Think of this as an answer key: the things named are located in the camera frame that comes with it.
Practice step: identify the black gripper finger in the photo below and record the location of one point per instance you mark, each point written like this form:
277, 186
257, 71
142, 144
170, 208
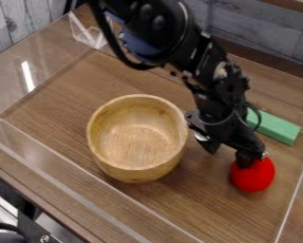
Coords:
246, 158
208, 142

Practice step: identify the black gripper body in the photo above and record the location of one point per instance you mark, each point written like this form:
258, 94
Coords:
233, 131

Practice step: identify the black camera mount with cable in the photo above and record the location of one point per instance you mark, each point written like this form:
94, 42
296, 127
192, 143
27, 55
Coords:
21, 228

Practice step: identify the green rectangular block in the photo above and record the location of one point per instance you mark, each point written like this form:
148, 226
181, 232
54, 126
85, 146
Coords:
273, 126

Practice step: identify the red plush fruit green leaf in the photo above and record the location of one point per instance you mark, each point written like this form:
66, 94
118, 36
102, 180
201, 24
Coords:
256, 178

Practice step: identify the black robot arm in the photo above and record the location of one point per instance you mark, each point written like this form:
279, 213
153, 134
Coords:
153, 33

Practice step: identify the clear acrylic tray enclosure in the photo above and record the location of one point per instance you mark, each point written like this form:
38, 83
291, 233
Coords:
54, 82

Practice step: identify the wooden bowl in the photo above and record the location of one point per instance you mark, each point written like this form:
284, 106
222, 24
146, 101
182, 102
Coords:
137, 136

